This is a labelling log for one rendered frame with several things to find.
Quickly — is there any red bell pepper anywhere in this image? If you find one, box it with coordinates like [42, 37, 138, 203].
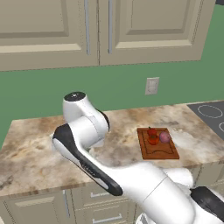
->
[146, 126, 158, 138]

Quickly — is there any red tomato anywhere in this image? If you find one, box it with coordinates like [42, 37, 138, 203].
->
[147, 135, 161, 146]

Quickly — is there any purple onion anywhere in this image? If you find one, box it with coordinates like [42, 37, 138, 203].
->
[158, 130, 172, 144]

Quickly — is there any brown wooden cutting board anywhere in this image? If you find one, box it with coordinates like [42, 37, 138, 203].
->
[136, 127, 180, 161]

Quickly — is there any beige drawer front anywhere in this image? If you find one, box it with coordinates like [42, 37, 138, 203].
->
[82, 200, 137, 224]
[71, 182, 130, 207]

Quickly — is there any dark grey hob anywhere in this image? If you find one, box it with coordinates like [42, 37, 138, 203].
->
[186, 100, 224, 141]

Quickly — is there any beige base cupboard front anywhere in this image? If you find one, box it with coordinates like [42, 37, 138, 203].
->
[186, 162, 224, 192]

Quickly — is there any beige base cupboard door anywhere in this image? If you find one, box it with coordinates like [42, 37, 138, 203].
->
[0, 191, 74, 224]

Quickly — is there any white wall socket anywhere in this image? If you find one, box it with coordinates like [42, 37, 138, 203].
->
[144, 76, 161, 96]

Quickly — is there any grey drawer handle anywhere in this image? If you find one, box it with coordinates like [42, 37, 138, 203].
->
[92, 213, 123, 224]
[89, 191, 110, 199]

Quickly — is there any grey cupboard door handle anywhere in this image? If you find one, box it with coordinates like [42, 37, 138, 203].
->
[83, 0, 92, 56]
[107, 0, 114, 55]

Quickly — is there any grey base cupboard handle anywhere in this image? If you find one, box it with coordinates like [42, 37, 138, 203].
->
[62, 189, 71, 219]

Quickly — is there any wide beige wall cupboard door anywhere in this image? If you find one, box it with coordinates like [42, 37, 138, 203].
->
[0, 0, 100, 72]

